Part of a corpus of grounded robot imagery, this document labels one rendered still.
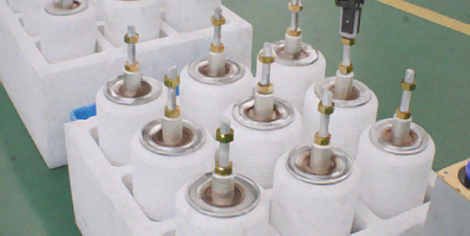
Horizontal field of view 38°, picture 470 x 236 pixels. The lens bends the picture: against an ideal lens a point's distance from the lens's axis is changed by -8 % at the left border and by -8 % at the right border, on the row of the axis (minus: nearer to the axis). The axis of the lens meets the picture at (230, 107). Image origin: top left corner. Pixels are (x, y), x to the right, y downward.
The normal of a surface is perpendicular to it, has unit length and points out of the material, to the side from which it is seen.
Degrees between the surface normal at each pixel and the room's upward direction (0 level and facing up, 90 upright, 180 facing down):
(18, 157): 0
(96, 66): 90
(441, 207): 90
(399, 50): 0
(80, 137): 0
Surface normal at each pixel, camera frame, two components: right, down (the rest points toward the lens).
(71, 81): 0.50, 0.46
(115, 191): 0.04, -0.86
